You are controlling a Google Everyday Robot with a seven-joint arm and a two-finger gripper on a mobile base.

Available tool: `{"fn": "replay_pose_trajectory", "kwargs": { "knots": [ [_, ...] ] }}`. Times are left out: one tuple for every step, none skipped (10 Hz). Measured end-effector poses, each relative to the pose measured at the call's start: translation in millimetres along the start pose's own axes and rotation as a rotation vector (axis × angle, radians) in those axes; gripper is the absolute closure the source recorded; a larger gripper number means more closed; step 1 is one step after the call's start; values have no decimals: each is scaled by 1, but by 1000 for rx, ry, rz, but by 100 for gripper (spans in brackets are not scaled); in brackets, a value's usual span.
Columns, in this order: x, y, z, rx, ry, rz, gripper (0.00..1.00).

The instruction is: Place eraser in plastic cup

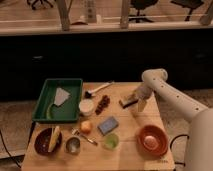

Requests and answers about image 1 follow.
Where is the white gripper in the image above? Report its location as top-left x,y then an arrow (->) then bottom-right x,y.
134,83 -> 153,112

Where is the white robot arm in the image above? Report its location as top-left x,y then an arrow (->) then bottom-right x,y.
136,68 -> 213,171

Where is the green plastic cup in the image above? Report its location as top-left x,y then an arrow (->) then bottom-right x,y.
103,133 -> 119,150

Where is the small metal cup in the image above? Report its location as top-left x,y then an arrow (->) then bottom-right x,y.
65,137 -> 80,155

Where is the red plastic bowl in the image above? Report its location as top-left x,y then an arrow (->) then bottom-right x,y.
135,125 -> 168,158

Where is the blue sponge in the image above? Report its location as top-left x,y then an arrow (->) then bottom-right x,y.
97,116 -> 119,135

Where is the egg in red bowl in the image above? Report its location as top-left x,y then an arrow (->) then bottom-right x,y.
144,136 -> 158,150

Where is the white round container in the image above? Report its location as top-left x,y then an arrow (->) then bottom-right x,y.
79,99 -> 94,116

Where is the orange fruit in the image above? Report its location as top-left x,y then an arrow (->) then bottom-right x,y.
80,120 -> 93,134

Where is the metal spoon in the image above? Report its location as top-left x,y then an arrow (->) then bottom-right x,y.
72,129 -> 98,146

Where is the green plastic tray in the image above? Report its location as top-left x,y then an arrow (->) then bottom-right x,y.
32,78 -> 83,123

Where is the grey cloth piece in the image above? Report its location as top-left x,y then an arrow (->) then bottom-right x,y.
54,88 -> 70,106

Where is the green banana in tray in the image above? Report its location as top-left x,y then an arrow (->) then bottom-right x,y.
46,103 -> 54,119

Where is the black office chair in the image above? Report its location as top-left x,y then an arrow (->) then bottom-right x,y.
129,0 -> 158,23
26,0 -> 53,10

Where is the dark brown bowl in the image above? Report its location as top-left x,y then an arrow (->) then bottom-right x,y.
34,128 -> 62,156

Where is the black office chair left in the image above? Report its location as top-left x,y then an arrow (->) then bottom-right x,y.
26,0 -> 53,10

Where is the black floor cable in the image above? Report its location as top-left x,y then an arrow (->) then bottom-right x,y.
169,133 -> 190,168

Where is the black cable left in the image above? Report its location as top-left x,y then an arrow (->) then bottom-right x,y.
0,129 -> 22,169

